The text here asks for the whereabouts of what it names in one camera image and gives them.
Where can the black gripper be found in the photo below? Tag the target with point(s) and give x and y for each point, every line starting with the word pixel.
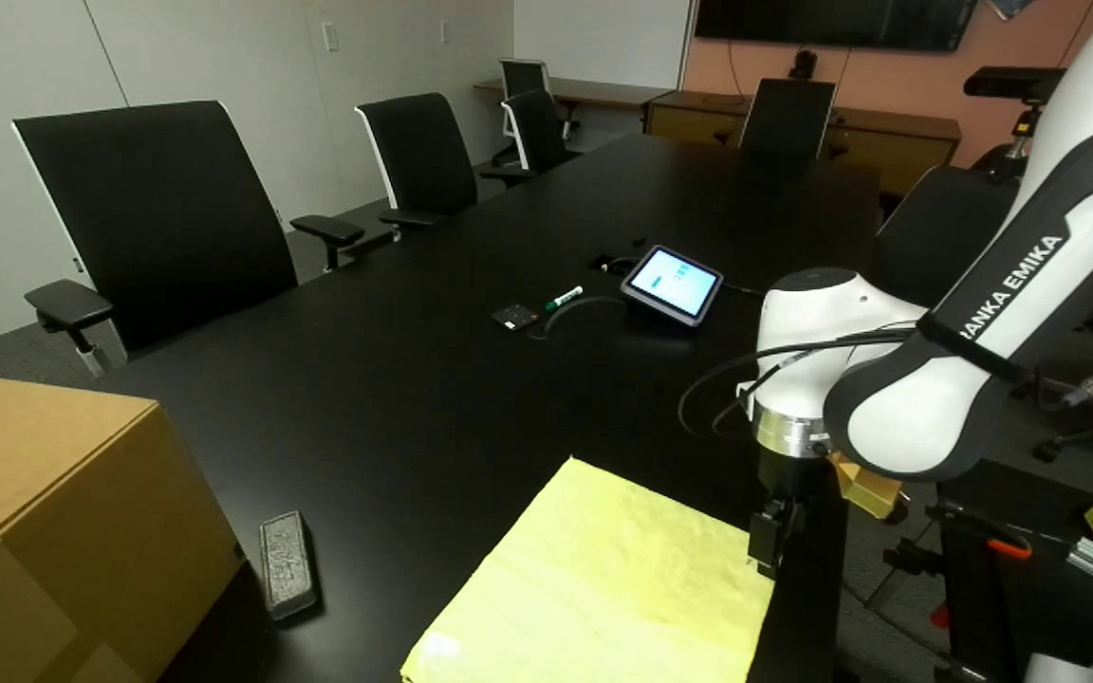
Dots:
pixel 806 583

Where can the wooden credenza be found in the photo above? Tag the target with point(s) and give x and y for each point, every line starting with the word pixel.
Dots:
pixel 900 137

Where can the small black device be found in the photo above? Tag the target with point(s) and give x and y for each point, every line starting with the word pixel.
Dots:
pixel 512 315

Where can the black camera on stand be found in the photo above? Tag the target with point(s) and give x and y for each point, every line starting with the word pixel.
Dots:
pixel 1007 80

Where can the black clamp with orange trigger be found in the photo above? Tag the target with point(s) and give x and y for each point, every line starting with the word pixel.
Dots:
pixel 989 583

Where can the brown cardboard box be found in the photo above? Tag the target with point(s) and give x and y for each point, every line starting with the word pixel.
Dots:
pixel 54 533

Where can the grey remote control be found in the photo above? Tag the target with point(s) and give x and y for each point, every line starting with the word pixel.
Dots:
pixel 287 562

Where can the yellow cloth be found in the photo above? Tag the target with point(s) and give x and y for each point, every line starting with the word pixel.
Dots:
pixel 609 583

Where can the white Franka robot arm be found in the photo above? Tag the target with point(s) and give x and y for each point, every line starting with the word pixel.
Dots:
pixel 1026 291

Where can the black tablet device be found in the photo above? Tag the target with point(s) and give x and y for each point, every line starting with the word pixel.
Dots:
pixel 673 282

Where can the black conference camera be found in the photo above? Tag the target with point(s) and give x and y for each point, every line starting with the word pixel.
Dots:
pixel 802 63

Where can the black wall television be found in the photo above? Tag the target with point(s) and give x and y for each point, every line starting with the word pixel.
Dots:
pixel 826 19

